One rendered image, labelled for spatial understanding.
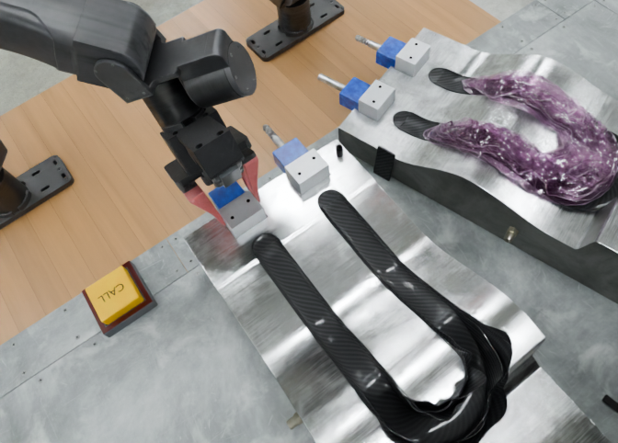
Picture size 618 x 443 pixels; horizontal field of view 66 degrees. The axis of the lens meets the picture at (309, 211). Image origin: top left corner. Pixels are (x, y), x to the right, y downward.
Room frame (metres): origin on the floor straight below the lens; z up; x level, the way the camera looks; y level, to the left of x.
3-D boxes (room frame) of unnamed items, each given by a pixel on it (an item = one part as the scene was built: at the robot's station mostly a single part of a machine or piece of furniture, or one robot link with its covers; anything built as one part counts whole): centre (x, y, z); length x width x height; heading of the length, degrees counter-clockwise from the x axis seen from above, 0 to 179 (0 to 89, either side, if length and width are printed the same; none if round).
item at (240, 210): (0.35, 0.11, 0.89); 0.13 x 0.05 x 0.05; 28
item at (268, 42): (0.75, -0.04, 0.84); 0.20 x 0.07 x 0.08; 119
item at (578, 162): (0.37, -0.33, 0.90); 0.26 x 0.18 x 0.08; 45
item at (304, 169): (0.40, 0.01, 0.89); 0.13 x 0.05 x 0.05; 27
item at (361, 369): (0.15, -0.06, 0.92); 0.35 x 0.16 x 0.09; 27
